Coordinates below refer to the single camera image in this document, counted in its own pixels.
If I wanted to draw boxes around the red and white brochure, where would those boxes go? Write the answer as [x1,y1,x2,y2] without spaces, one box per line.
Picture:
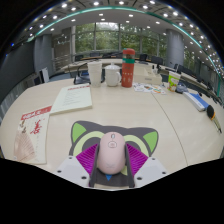
[13,105,53,165]

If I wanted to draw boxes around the white printed booklet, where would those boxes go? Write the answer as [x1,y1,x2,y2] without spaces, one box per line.
[49,83,93,116]

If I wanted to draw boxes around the white tissue box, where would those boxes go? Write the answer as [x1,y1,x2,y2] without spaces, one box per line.
[133,66,163,86]

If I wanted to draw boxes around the handheld microphone with foam head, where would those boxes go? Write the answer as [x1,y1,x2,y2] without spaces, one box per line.
[206,104,223,134]

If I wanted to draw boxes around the ceiling lights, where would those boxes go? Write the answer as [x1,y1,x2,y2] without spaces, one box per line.
[9,0,224,78]

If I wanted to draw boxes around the blue and white book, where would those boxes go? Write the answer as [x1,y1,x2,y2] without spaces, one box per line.
[182,91,210,112]

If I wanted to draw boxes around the cat-face mouse pad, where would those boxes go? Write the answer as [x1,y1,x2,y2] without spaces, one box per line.
[68,120,160,188]

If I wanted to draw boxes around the dark office chairs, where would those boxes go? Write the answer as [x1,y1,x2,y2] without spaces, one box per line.
[73,51,221,98]

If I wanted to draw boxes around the white paper cup stack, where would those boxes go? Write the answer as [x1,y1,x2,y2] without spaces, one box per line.
[87,60,103,88]

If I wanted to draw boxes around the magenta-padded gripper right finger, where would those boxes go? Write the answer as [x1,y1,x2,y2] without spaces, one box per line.
[124,143,168,189]

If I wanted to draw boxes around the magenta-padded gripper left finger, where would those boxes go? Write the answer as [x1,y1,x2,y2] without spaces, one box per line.
[54,143,101,189]

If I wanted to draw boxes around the pink computer mouse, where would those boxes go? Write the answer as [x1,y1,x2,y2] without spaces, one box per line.
[96,131,127,176]

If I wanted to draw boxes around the red thermos bottle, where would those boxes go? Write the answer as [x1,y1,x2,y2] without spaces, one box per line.
[121,48,136,89]

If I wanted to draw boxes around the white lidded mug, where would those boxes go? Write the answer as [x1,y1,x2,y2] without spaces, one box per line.
[104,63,122,88]

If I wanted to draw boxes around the printed paper cup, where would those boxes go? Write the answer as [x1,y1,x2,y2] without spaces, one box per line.
[167,70,182,93]

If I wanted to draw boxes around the colourful leaflet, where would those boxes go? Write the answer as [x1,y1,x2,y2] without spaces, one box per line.
[132,82,167,95]

